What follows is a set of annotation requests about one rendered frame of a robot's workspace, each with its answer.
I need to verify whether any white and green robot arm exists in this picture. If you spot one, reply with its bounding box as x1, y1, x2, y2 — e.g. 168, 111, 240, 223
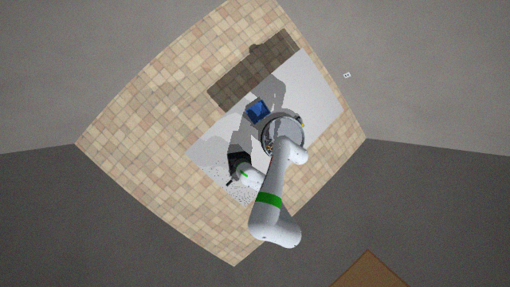
226, 136, 308, 248

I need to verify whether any blue crate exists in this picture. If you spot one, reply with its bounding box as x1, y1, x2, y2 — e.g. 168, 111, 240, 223
245, 100, 271, 124

